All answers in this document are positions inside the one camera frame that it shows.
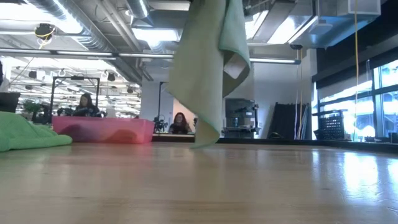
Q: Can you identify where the pale green microfiber towel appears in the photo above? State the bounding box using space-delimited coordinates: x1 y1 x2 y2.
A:
165 0 251 149

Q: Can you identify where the bright green microfiber towel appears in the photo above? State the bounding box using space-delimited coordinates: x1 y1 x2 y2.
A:
0 111 73 153

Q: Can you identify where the person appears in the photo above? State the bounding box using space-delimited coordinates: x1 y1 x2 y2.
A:
168 112 193 135
72 93 103 118

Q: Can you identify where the background wooden table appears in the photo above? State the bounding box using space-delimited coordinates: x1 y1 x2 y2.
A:
151 133 197 139

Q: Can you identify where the black equipment cabinet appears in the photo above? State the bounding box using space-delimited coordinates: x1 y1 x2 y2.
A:
222 98 261 139

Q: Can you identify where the black standing panel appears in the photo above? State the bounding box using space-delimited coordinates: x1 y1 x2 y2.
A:
267 102 312 140

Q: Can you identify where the pink plastic bin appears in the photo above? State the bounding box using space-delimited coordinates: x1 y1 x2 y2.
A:
52 116 155 145

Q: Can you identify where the black plastic crate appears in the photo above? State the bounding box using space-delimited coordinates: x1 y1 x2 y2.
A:
317 111 349 141

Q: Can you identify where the green potted plant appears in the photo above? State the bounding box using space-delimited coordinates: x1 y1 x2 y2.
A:
23 100 42 122

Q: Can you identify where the black computer monitor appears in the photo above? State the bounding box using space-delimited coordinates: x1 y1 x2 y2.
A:
0 91 21 113

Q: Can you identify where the black background rig frame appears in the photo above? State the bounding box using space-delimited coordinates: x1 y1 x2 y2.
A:
49 75 101 118
157 81 170 134

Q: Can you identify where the yellow hanging cable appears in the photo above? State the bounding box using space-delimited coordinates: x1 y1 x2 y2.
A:
353 0 360 141

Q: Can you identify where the black ceiling cable reel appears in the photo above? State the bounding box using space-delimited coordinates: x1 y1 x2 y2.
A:
34 22 57 40

